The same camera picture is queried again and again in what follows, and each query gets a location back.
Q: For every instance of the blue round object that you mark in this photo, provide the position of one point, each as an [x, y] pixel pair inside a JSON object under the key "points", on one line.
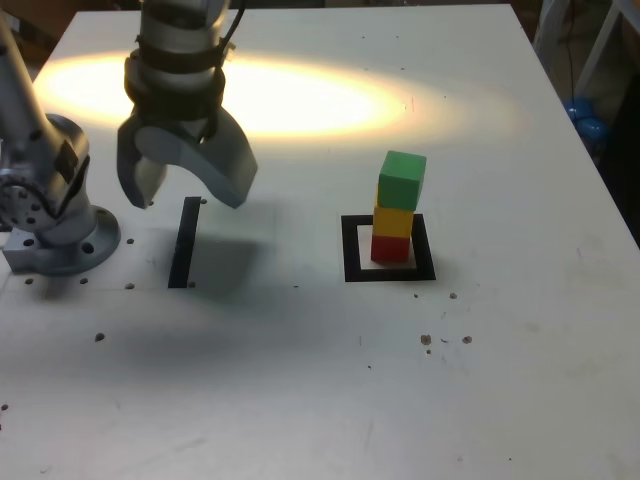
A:
{"points": [[585, 117]]}

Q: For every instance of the black tape strip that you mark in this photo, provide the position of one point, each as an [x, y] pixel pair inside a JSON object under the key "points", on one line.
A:
{"points": [[184, 240]]}

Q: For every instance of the black tape square outline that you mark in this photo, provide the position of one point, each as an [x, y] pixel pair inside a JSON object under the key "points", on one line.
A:
{"points": [[390, 276]]}

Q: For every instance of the red cube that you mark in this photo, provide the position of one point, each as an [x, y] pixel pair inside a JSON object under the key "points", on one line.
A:
{"points": [[391, 250]]}

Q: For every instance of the yellow cube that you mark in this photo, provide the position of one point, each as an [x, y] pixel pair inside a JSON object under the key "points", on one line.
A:
{"points": [[394, 222]]}

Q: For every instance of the green cube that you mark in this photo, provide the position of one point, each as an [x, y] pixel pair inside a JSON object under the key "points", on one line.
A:
{"points": [[400, 182]]}

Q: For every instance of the white frame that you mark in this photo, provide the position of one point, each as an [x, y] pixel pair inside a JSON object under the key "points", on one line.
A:
{"points": [[597, 45]]}

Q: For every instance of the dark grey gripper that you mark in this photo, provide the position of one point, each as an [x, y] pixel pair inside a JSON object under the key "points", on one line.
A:
{"points": [[192, 127]]}

